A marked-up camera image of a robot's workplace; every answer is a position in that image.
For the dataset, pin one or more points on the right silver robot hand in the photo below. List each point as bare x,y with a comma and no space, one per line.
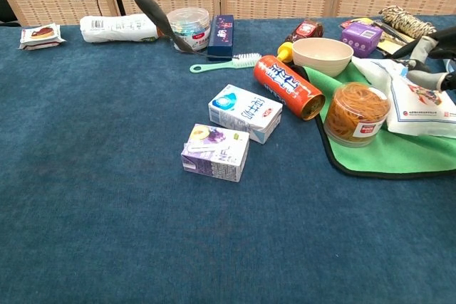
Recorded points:
445,44

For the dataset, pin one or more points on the wrapped snack cake packet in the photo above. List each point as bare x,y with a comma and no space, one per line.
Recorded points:
41,36

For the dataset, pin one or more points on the black tripod stand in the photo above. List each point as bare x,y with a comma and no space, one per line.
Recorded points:
119,1

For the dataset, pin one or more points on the white plastic drink bottle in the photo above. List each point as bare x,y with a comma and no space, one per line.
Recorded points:
114,28

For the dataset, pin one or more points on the large white printed bag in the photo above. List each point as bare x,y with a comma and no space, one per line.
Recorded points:
417,111

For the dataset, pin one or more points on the small purple box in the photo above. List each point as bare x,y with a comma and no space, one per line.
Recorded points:
361,38

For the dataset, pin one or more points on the clear tub of rubber bands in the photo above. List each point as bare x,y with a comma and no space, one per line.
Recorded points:
356,115

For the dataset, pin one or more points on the green cloth black trim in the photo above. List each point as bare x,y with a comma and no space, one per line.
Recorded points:
392,154

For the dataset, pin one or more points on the beige plastic bowl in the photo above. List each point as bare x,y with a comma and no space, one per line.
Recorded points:
322,56

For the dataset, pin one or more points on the red sauce bottle yellow cap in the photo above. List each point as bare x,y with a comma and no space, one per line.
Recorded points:
306,30

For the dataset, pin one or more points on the clear tub of clips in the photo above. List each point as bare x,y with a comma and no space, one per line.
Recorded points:
194,30

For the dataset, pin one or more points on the orange-red drink can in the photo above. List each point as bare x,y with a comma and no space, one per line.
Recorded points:
285,83

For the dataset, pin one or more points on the dark blue tall box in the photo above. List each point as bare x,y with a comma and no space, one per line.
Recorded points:
221,37

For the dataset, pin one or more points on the teal hair brush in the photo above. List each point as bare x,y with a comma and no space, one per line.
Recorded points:
246,60

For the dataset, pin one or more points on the white and blue milk carton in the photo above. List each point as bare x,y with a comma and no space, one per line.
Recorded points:
246,111

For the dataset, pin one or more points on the purple juice carton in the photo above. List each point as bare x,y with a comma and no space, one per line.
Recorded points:
215,154

